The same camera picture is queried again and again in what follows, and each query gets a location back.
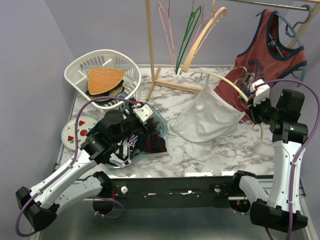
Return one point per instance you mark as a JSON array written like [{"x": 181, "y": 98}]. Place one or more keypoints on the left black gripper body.
[{"x": 144, "y": 130}]

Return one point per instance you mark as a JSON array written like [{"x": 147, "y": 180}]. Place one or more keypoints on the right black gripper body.
[{"x": 262, "y": 111}]

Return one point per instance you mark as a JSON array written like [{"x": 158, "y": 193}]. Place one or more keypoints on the cream wooden hanger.
[{"x": 240, "y": 92}]

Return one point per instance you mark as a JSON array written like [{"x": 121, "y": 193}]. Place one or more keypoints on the white tank top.
[{"x": 207, "y": 117}]

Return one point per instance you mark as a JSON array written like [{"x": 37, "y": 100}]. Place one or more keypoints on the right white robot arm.
[{"x": 280, "y": 209}]

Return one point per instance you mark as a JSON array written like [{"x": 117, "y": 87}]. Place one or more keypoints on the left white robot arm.
[{"x": 117, "y": 139}]

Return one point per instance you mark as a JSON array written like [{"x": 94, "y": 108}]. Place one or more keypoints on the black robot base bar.
[{"x": 173, "y": 192}]

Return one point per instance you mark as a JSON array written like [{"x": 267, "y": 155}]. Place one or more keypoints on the red graphic tank top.
[{"x": 266, "y": 57}]

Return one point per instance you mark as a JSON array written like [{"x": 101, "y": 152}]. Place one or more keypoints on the blue plastic hanger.
[{"x": 290, "y": 31}]

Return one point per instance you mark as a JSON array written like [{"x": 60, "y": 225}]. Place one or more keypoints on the tan wooden hanger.
[{"x": 215, "y": 17}]

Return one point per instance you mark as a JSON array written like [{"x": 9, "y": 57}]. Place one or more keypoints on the green plastic hanger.
[{"x": 190, "y": 27}]

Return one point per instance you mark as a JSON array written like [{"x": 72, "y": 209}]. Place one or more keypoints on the clear blue plastic bin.
[{"x": 162, "y": 125}]

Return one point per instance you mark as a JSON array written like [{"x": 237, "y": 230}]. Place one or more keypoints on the wooden clothes rack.
[{"x": 315, "y": 4}]

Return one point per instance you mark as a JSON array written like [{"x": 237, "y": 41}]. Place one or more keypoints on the dark hats in basket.
[{"x": 113, "y": 92}]

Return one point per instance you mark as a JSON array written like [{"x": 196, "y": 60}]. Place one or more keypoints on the white plastic laundry basket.
[{"x": 77, "y": 72}]

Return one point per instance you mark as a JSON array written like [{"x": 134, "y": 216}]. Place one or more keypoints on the watermelon pattern plate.
[{"x": 68, "y": 136}]

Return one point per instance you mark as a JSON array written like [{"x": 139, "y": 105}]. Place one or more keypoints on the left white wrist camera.
[{"x": 143, "y": 112}]

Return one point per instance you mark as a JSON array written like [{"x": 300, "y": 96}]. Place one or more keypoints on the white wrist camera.
[
  {"x": 260, "y": 90},
  {"x": 143, "y": 112}
]

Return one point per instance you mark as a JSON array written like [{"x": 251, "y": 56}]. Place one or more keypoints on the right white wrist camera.
[{"x": 260, "y": 90}]

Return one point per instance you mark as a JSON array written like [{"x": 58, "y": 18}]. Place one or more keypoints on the pink wire hanger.
[
  {"x": 203, "y": 22},
  {"x": 168, "y": 31}
]

